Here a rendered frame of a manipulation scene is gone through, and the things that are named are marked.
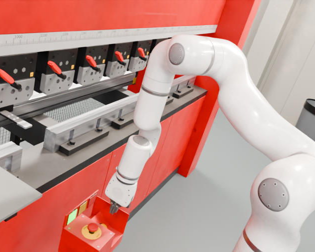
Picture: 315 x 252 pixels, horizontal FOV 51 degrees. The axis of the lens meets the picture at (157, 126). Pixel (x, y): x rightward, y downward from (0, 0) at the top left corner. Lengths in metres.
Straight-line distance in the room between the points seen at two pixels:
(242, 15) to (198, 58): 1.97
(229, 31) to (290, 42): 2.60
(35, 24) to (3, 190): 0.50
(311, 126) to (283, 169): 4.01
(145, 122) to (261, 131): 0.41
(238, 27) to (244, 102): 2.01
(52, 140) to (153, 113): 0.56
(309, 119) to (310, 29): 1.33
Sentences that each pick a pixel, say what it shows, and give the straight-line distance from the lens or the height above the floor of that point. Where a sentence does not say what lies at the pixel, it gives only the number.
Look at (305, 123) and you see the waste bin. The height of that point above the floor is 0.43.
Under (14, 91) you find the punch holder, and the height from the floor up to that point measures 1.22.
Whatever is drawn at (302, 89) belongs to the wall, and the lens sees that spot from 5.34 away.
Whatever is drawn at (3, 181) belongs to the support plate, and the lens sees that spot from 1.11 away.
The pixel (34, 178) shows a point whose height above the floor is 0.87.
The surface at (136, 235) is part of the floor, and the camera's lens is 2.46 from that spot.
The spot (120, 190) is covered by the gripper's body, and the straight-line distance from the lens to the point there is 1.21.
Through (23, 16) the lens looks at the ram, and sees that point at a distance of 1.07.
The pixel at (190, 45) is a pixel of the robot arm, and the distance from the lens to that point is 0.81.
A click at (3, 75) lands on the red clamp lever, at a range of 1.03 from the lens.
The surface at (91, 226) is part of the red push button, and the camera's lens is 1.27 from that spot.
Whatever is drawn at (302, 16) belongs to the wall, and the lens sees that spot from 5.30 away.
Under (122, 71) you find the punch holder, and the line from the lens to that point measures 1.63.
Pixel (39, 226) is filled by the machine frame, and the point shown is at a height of 0.65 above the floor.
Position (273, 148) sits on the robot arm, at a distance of 0.82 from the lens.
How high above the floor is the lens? 1.69
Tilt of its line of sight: 25 degrees down
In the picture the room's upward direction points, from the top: 18 degrees clockwise
